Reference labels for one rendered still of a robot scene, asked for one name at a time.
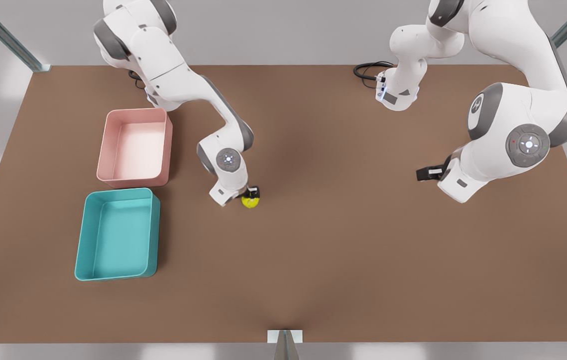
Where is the pink rectangular tray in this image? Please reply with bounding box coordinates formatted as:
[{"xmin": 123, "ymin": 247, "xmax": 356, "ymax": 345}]
[{"xmin": 96, "ymin": 107, "xmax": 174, "ymax": 189}]

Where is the teal rectangular tray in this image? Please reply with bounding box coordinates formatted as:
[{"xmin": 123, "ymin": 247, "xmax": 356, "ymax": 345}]
[{"xmin": 74, "ymin": 187, "xmax": 161, "ymax": 282}]

